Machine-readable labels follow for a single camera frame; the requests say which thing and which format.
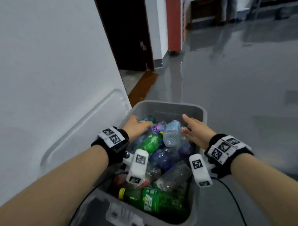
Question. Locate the brown wooden desk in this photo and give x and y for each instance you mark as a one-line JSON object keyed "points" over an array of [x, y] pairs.
{"points": [[204, 10]]}

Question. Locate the person's right forearm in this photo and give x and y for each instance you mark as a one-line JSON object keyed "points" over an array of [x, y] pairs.
{"points": [[267, 186]]}

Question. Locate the pile of assorted plastic bottles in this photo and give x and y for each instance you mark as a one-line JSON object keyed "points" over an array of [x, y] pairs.
{"points": [[163, 158]]}

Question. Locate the red white cabinet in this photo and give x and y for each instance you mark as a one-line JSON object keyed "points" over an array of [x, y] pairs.
{"points": [[173, 25]]}

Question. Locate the dark door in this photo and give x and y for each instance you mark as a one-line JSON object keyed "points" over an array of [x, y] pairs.
{"points": [[125, 35]]}

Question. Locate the grey plastic storage bin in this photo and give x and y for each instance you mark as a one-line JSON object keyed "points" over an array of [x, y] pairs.
{"points": [[167, 108]]}

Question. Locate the brown wooden door frame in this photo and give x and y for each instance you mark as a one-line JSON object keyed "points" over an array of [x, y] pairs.
{"points": [[143, 86]]}

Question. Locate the person's left hand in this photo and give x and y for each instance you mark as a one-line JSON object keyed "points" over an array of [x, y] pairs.
{"points": [[135, 127]]}

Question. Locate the person's right hand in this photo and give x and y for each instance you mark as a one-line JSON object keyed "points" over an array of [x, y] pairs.
{"points": [[200, 133]]}

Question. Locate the white translucent bin lid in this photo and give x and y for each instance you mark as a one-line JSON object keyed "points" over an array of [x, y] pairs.
{"points": [[93, 130]]}

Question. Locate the person's left forearm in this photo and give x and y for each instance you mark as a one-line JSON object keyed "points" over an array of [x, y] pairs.
{"points": [[53, 184]]}

